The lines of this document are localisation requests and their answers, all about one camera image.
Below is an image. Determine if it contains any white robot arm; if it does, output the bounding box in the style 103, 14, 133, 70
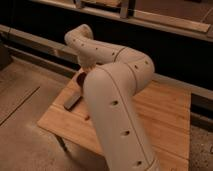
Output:
64, 24, 160, 171

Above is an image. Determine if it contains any metal table leg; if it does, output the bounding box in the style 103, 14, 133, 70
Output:
56, 136, 67, 152

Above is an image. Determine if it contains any small grey block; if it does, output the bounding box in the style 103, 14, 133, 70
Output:
64, 92, 81, 110

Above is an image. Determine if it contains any dark red ceramic bowl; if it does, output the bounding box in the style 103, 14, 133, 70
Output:
76, 72, 87, 87

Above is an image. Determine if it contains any wooden shelf rail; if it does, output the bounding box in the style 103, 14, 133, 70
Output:
31, 0, 213, 42

